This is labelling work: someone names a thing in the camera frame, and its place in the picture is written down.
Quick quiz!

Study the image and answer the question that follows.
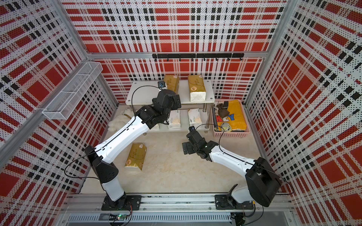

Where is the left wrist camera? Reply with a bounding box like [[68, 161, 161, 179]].
[[157, 81, 167, 90]]

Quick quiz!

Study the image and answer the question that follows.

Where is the white two-tier shelf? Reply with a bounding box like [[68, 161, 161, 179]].
[[125, 79, 216, 135]]

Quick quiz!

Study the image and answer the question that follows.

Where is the white plush toy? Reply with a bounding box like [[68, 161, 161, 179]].
[[107, 108, 134, 133]]

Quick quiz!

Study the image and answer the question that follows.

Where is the pink plastic basket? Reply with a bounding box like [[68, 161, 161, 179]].
[[212, 99, 250, 138]]

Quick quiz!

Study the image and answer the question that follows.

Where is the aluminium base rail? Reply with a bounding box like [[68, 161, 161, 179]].
[[56, 193, 300, 226]]

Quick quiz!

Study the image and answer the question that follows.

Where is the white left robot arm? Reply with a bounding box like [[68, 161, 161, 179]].
[[84, 89, 182, 211]]

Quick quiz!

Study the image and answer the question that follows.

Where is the green circuit board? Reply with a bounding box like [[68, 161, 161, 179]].
[[109, 214, 128, 221]]

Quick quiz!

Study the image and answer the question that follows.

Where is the gold tissue pack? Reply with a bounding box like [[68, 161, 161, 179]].
[[124, 143, 147, 171], [163, 74, 180, 94], [188, 75, 206, 102]]

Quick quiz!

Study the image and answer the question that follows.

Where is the white wire mesh basket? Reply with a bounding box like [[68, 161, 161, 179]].
[[42, 61, 102, 120]]

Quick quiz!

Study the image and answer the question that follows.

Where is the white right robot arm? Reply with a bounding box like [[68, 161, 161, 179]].
[[182, 127, 282, 210]]

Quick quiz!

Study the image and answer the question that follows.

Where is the yellow printed cloth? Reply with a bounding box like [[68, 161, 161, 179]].
[[215, 100, 248, 132]]

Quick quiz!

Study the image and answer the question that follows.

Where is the white tissue pack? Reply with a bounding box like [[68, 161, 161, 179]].
[[188, 108, 202, 127], [168, 110, 181, 129], [150, 123, 160, 131]]

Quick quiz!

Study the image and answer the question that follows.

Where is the black wall hook rail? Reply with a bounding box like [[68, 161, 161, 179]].
[[152, 53, 245, 60]]

